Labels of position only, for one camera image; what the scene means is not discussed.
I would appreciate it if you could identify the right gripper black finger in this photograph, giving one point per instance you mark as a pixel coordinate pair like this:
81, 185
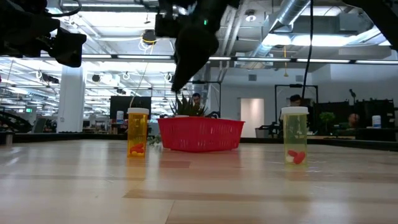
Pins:
192, 49

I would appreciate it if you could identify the red plastic mesh basket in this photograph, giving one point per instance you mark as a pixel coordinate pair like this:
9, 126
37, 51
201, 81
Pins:
200, 133

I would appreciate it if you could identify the orange pill bottle white cap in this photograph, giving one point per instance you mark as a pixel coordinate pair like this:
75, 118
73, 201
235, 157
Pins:
137, 130

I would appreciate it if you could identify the yellow-green pill bottle white cap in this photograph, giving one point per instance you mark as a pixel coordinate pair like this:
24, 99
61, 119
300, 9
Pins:
294, 137

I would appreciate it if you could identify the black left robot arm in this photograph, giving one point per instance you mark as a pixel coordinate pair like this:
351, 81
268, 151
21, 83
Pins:
21, 28

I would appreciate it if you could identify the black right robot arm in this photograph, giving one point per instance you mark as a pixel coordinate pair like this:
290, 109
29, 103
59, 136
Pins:
385, 15

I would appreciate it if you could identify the person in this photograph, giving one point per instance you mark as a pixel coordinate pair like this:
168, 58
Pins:
353, 119
295, 100
196, 99

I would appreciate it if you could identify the white pillar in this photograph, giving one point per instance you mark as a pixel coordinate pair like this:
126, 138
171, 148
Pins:
71, 102

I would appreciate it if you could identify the green artificial plant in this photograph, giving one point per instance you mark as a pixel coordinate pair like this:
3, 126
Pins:
186, 109

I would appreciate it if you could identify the black monitor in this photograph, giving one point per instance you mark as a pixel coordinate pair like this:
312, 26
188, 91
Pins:
118, 104

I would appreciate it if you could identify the white canister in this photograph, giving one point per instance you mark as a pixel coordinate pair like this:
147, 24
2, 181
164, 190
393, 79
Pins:
376, 121
119, 116

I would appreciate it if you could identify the white door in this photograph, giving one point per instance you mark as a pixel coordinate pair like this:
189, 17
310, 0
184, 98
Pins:
252, 116

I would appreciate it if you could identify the small green potted plant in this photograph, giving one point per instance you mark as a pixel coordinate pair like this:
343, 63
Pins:
327, 118

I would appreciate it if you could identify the black microphone stand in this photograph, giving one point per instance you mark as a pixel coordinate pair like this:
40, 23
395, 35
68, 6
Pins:
352, 93

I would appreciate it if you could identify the black office partition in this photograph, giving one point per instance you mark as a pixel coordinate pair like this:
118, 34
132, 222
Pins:
373, 107

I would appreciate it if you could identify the silver ceiling duct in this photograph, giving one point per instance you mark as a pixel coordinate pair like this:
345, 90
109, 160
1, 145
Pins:
290, 12

